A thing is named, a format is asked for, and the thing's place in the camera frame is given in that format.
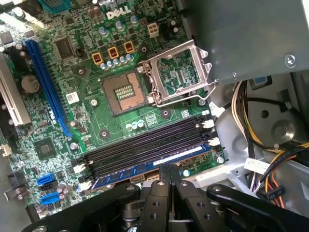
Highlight metal socket cover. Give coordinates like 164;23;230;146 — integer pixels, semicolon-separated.
144;40;213;103

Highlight orange yellow drive wires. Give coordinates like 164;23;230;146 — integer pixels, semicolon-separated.
260;142;309;211

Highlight black power plug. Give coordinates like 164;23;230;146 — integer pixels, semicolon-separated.
263;187;283;205

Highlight silver coin battery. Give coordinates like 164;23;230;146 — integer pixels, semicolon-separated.
20;74;41;94

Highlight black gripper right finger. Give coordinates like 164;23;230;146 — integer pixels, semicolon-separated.
170;165;309;232

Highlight white expansion slot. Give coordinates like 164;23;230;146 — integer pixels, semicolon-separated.
0;52;32;128

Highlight white board power connector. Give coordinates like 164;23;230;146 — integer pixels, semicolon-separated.
146;22;160;39

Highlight green motherboard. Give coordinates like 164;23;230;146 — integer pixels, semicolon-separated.
0;0;227;218

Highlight yellow framed choke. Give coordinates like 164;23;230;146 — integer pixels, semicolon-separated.
108;46;119;60
123;41;135;54
91;52;104;65

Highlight black PC case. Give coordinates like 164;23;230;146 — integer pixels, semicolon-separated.
0;7;309;232

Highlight wire locking lever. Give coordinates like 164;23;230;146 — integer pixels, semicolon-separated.
154;81;217;107

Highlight black square chip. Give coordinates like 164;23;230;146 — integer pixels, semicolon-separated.
54;37;76;60

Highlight black SATA port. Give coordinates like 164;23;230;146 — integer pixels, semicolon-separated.
38;184;58;193

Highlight black RAM slot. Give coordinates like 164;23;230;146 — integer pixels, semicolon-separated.
83;130;213;181
72;119;215;174
79;137;220;193
83;115;206;161

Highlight black chipset chip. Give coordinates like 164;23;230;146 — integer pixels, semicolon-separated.
33;137;58;158

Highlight power supply wire bundle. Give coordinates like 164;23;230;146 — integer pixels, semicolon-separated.
231;81;309;158

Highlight blue SATA port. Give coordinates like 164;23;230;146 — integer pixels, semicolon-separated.
36;173;56;186
39;192;60;206

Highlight blue RAM stick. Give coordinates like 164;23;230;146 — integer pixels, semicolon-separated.
91;144;211;189

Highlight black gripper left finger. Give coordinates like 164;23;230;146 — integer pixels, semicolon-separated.
21;164;172;232

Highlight blue expansion slot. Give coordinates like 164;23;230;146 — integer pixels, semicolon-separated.
25;39;73;138

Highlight white wire label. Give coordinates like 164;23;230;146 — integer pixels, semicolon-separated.
243;158;270;173

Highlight grey power supply unit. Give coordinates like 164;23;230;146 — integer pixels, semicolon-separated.
178;0;309;85

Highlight CPU socket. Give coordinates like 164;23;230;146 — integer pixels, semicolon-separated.
101;72;148;117

